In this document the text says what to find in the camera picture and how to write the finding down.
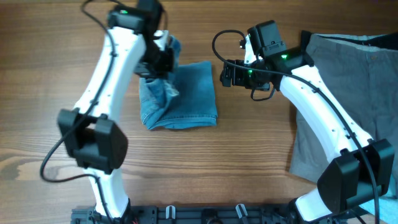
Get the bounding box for light blue garment in pile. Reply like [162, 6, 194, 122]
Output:
[360, 186, 398, 224]

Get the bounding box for grey shorts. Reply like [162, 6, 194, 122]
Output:
[289, 33, 398, 198]

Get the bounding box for black garment under shorts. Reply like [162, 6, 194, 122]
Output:
[297, 30, 398, 91]

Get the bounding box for black mounting rail base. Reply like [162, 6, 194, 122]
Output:
[70, 203, 340, 224]

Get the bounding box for light blue denim jeans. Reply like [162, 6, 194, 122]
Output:
[139, 36, 218, 129]

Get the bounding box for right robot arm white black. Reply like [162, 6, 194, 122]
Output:
[220, 21, 394, 223]

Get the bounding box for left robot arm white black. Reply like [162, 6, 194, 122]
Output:
[57, 1, 175, 223]

